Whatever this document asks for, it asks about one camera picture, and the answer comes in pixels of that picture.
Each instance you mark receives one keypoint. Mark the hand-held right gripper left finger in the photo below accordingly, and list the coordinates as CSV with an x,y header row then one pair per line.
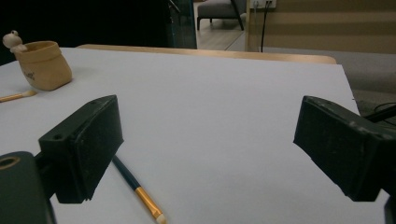
x,y
84,146

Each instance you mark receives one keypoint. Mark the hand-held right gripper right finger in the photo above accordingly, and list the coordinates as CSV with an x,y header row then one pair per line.
x,y
345,149

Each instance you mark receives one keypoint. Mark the tan pen holder with figurine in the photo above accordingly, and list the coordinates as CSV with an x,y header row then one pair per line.
x,y
43,68

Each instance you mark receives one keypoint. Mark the black stand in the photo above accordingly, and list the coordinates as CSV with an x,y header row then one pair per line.
x,y
381,114

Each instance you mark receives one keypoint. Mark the white board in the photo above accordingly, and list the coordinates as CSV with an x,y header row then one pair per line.
x,y
211,105

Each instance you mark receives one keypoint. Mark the dark cabinet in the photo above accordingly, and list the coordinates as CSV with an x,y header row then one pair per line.
x,y
182,21

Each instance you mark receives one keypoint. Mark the wooden table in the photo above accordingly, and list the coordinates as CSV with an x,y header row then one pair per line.
x,y
218,53

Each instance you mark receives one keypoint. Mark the grey sofa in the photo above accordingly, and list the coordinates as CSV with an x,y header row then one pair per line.
x,y
214,9

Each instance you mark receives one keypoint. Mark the white wall socket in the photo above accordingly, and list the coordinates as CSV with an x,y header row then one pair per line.
x,y
260,3

